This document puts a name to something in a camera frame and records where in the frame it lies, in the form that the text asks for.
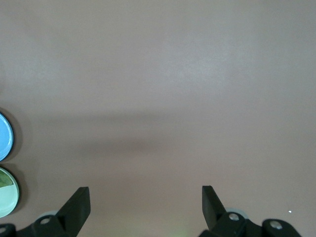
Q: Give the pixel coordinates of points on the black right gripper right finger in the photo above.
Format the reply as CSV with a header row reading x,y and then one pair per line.
x,y
212,209

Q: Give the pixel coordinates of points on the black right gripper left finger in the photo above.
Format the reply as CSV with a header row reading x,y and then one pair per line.
x,y
74,212

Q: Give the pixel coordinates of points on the green lettuce leaf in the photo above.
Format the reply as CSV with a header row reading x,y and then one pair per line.
x,y
4,180

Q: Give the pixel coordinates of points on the light green round plate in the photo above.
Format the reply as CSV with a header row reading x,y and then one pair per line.
x,y
8,200

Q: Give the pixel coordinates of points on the blue round plate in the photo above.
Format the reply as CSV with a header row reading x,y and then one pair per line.
x,y
5,137

